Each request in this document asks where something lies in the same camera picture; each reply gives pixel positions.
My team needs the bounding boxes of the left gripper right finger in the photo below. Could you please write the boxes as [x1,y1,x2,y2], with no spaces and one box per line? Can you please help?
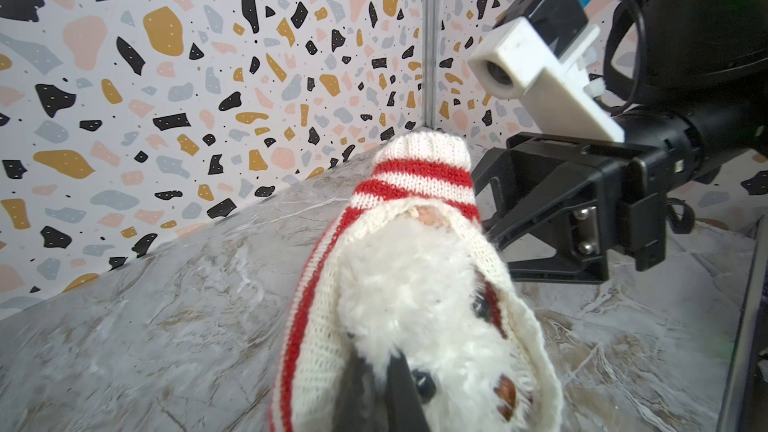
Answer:
[386,353,432,432]

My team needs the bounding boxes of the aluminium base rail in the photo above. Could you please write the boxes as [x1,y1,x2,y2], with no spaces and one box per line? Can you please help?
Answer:
[716,216,767,431]

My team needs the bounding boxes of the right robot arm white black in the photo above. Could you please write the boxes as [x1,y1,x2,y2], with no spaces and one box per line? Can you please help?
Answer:
[468,0,767,284]

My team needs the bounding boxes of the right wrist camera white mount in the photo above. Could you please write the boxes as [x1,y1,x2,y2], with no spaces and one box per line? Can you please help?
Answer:
[468,0,625,143]

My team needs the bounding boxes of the white plush teddy bear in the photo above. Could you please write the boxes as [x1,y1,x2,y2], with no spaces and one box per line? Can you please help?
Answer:
[338,207,536,431]

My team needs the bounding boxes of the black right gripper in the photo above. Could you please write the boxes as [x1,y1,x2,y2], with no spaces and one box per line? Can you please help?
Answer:
[471,133,671,284]

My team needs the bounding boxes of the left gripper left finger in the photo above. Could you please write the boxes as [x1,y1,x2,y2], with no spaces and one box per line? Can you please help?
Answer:
[331,350,384,432]

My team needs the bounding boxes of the red white striped sweater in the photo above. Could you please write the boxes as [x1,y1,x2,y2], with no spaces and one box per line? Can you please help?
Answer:
[269,131,564,431]

